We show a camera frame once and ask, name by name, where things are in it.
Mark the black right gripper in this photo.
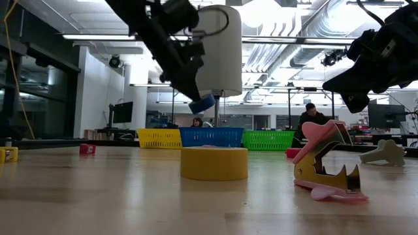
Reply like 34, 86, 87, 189
322, 1, 418, 114

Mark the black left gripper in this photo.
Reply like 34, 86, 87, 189
159, 40, 206, 102

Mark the light blue tape roll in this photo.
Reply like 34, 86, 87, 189
188, 93, 217, 116

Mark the pink staple remover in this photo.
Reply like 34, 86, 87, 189
291, 119, 370, 202

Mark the yellow tape roll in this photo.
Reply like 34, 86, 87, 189
180, 146, 249, 182

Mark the yellow mini stapler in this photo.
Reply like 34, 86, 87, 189
0, 146, 20, 165

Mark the black monitor on arm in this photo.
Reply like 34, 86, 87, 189
112, 101, 135, 125

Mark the pale beige staple remover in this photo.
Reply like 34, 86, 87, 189
359, 139, 407, 168

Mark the red mini stapler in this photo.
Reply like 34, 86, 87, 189
78, 143, 97, 156
285, 147, 303, 160

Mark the metal lamp pole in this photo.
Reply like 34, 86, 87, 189
213, 89, 221, 129

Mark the white lamp shade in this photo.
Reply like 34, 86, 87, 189
195, 4, 244, 98

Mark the black ceiling spotlight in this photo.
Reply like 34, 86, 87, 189
321, 48, 349, 68

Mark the black desk monitor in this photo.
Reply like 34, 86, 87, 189
367, 103, 407, 129

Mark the blue plastic basket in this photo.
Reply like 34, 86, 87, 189
178, 127, 245, 149

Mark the yellow plastic basket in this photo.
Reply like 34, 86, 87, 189
137, 128, 183, 150

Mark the green plastic basket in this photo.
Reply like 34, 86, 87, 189
242, 130, 296, 152

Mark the stack of wooden boards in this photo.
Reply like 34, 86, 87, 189
84, 129, 114, 141

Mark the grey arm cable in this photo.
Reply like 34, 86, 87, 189
184, 6, 230, 38

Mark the round black ceiling camera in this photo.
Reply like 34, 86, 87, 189
108, 54, 123, 70

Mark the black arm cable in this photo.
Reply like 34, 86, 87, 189
355, 0, 387, 27

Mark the yellow hanging cable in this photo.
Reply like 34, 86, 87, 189
2, 0, 37, 141

